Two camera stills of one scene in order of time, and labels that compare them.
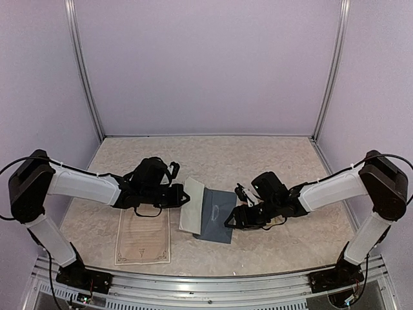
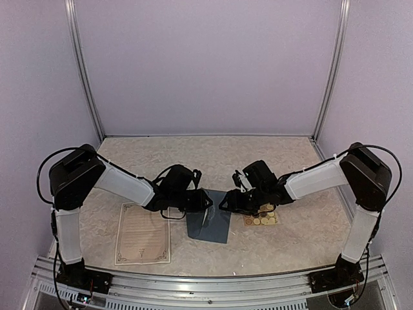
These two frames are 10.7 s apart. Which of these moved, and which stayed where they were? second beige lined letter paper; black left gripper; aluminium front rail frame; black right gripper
Moved: black right gripper; black left gripper
Stayed: aluminium front rail frame; second beige lined letter paper
